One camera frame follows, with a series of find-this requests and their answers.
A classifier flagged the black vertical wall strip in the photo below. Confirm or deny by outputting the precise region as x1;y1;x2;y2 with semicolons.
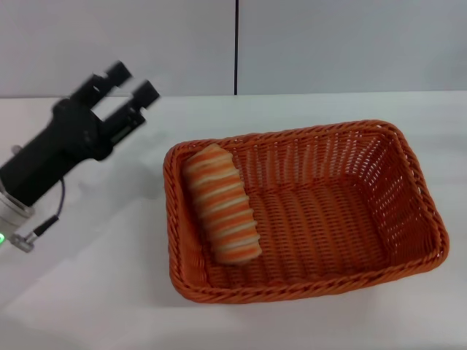
233;0;240;96

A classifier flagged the orange white striped bread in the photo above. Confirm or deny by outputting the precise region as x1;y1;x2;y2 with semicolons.
181;143;263;265

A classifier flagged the orange woven plastic basket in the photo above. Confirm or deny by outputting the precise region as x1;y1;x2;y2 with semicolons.
163;119;450;303

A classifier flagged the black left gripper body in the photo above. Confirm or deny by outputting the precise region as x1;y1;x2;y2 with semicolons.
0;98;115;206

